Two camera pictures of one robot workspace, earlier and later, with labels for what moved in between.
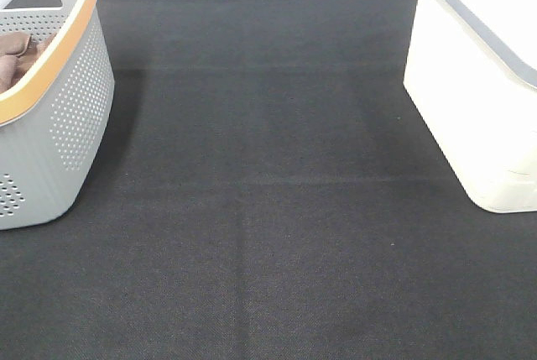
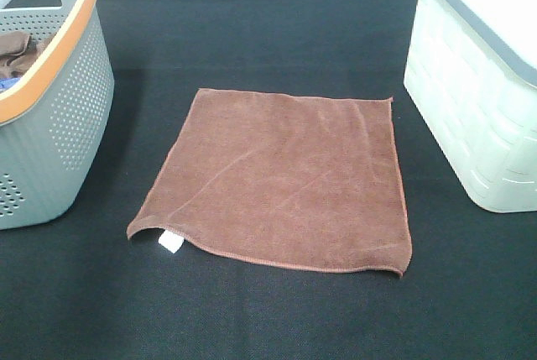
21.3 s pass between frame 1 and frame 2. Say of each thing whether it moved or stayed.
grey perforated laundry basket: stayed
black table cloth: stayed
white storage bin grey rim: stayed
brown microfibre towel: moved
